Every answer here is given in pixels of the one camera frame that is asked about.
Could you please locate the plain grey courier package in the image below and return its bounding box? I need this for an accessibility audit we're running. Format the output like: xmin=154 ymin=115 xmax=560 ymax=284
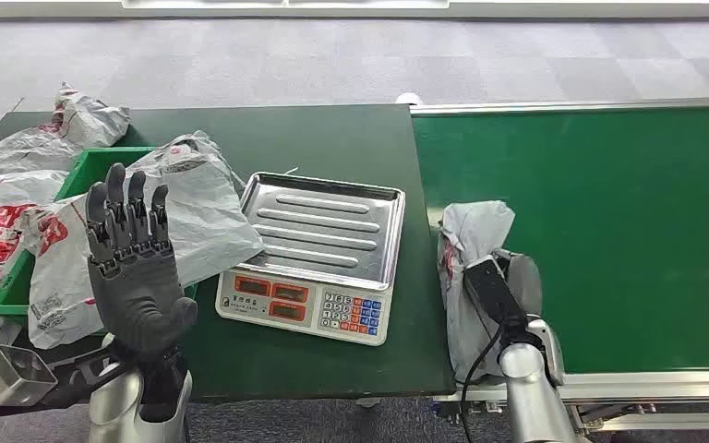
xmin=438 ymin=200 xmax=519 ymax=384

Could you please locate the green plastic delivery box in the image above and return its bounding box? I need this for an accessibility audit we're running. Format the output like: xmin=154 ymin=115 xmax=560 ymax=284
xmin=0 ymin=146 xmax=200 ymax=335

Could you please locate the crumpled grey courier package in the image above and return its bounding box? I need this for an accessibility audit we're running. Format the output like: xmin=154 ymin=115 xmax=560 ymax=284
xmin=0 ymin=82 xmax=131 ymax=176

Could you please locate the green conveyor belt machine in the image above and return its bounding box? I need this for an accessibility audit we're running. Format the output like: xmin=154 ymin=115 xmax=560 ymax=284
xmin=410 ymin=96 xmax=709 ymax=433

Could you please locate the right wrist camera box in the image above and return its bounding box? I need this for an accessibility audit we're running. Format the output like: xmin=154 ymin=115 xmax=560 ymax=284
xmin=463 ymin=257 xmax=529 ymax=336

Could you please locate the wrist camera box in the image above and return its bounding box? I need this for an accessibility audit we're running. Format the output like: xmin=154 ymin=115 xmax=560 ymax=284
xmin=463 ymin=257 xmax=529 ymax=336
xmin=0 ymin=344 xmax=141 ymax=418

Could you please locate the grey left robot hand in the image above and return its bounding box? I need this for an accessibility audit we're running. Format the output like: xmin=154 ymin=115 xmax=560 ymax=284
xmin=84 ymin=162 xmax=199 ymax=362

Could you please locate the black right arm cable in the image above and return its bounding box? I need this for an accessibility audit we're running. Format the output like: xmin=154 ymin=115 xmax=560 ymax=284
xmin=459 ymin=322 xmax=510 ymax=443

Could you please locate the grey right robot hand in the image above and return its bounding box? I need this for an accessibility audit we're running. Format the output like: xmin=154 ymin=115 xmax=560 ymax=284
xmin=500 ymin=249 xmax=544 ymax=320

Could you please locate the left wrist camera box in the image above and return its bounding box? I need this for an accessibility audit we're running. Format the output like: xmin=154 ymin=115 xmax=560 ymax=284
xmin=0 ymin=344 xmax=141 ymax=418

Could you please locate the electronic scale with steel tray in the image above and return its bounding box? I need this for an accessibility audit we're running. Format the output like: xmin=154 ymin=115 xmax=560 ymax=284
xmin=214 ymin=172 xmax=407 ymax=348

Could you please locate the large grey courier package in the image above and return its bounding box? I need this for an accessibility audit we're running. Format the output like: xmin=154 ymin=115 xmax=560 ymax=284
xmin=24 ymin=129 xmax=266 ymax=351

